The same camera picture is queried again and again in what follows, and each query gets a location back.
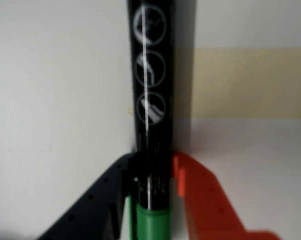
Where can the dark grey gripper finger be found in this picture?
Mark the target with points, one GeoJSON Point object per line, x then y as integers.
{"type": "Point", "coordinates": [90, 207]}

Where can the green marker with black barrel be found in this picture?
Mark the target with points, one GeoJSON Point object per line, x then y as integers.
{"type": "Point", "coordinates": [160, 130]}

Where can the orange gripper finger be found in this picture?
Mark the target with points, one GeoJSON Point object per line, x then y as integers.
{"type": "Point", "coordinates": [205, 205]}

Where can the long beige masking tape strip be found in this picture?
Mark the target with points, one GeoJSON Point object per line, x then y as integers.
{"type": "Point", "coordinates": [240, 82]}

